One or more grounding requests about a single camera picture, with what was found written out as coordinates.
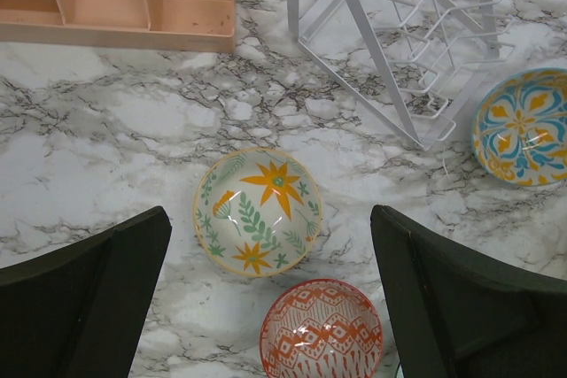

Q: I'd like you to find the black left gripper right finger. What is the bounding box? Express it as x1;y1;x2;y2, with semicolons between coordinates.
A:
370;205;566;377

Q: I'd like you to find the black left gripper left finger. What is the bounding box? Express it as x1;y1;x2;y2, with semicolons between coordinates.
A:
1;206;172;377

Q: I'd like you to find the red patterned bowl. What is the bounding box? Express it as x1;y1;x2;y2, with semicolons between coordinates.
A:
259;279;383;378

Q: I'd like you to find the blue yellow floral bowl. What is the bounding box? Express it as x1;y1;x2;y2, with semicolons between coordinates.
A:
471;68;566;187

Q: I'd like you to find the orange flower bowl left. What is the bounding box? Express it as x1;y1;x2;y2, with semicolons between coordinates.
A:
193;148;322;277

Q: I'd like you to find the orange plastic file organizer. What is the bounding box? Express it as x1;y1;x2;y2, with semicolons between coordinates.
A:
1;0;236;52

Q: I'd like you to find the white wire dish rack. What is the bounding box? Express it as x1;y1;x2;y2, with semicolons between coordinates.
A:
287;0;515;150

